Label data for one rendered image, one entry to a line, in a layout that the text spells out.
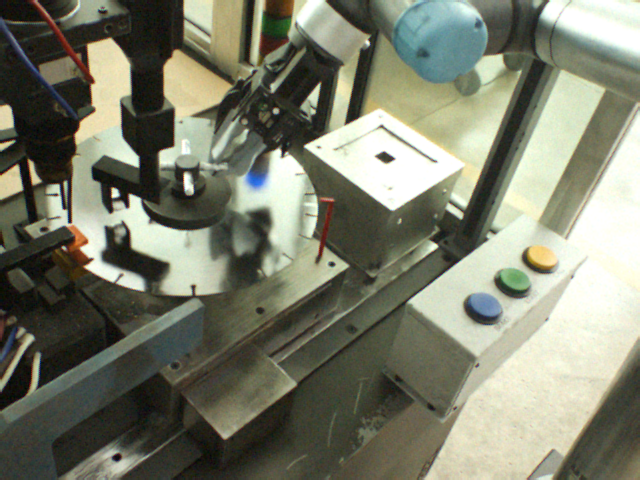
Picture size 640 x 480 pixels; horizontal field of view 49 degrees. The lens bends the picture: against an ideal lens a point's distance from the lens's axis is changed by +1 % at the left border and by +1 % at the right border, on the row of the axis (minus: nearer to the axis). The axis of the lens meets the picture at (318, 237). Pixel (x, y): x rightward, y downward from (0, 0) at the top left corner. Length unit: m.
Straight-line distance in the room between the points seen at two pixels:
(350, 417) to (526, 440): 1.06
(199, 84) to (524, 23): 0.85
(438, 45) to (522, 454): 1.42
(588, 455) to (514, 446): 1.38
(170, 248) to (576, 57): 0.47
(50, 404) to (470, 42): 0.49
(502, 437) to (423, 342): 1.05
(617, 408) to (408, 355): 0.46
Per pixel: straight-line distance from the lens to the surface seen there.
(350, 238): 1.08
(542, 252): 1.01
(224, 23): 1.46
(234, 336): 0.87
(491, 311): 0.90
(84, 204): 0.88
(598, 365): 2.21
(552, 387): 2.09
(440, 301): 0.90
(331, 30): 0.75
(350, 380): 0.98
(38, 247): 0.79
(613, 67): 0.66
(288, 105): 0.77
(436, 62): 0.66
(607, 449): 0.54
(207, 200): 0.87
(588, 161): 1.03
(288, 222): 0.87
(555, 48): 0.71
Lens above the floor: 1.54
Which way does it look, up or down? 43 degrees down
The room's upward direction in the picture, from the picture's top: 12 degrees clockwise
